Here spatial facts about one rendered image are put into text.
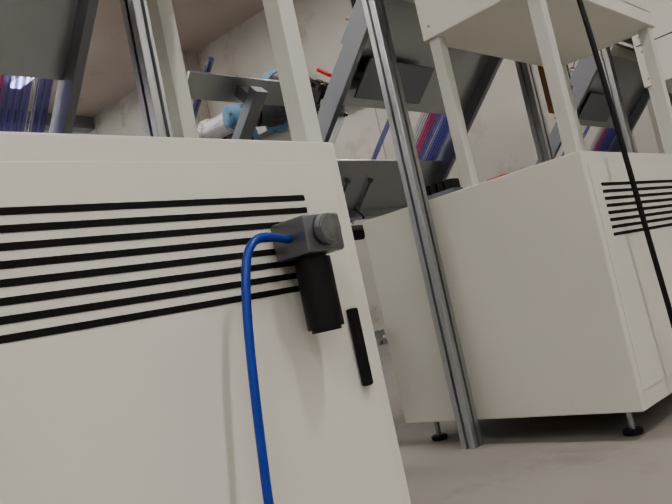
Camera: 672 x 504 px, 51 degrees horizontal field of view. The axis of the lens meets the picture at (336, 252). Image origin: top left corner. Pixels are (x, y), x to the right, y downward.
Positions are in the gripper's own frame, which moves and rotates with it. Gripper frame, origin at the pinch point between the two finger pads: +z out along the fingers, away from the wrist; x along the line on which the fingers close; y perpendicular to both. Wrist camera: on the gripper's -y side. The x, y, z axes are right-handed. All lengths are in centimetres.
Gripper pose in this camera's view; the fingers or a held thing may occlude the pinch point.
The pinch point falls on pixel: (341, 115)
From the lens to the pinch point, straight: 212.7
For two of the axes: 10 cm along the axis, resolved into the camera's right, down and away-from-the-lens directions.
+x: 6.9, -0.9, 7.2
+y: 2.3, -9.1, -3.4
